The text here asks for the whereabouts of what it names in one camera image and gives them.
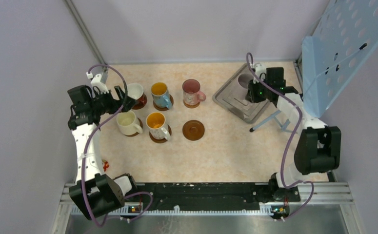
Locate small red owl sticker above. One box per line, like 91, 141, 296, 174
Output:
102, 159, 110, 172

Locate light wooden coaster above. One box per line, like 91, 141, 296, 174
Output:
183, 100, 201, 109

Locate grey purple mug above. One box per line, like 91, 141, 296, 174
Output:
238, 73, 254, 96

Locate floral mug yellow inside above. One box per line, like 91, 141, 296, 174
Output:
145, 112, 171, 141

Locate metal tray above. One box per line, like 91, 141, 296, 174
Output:
212, 63, 269, 124

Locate blue butterfly mug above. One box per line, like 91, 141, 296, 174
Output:
151, 82, 173, 111

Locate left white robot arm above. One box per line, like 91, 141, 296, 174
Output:
67, 85, 139, 220

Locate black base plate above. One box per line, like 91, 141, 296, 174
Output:
126, 182, 300, 212

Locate pink mug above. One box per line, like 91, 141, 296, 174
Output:
182, 79, 206, 102

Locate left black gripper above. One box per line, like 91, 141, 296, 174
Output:
89, 85, 137, 115

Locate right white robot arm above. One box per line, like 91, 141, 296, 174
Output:
247, 67, 341, 201

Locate dark wooden coaster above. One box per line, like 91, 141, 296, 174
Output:
124, 117, 143, 137
132, 94, 147, 110
153, 94, 175, 112
149, 125, 172, 143
182, 120, 205, 141

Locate white and brown cup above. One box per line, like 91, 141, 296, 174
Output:
127, 83, 144, 100

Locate cream ribbed mug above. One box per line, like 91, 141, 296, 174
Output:
116, 111, 137, 135

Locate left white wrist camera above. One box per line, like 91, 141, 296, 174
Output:
86, 72, 109, 95

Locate light blue music stand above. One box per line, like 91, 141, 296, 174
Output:
247, 0, 378, 119

